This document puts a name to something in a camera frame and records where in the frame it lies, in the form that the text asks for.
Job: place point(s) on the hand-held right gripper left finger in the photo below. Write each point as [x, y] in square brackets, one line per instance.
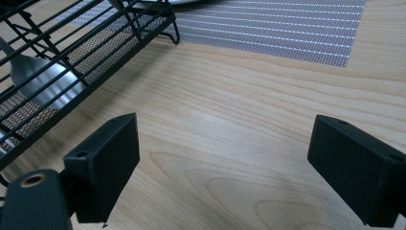
[105, 166]

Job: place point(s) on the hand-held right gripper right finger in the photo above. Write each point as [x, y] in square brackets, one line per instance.
[354, 166]

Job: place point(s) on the silver metal spoon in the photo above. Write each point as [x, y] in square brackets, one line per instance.
[54, 92]

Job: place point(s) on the grey striped placemat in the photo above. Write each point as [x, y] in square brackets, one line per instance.
[271, 32]

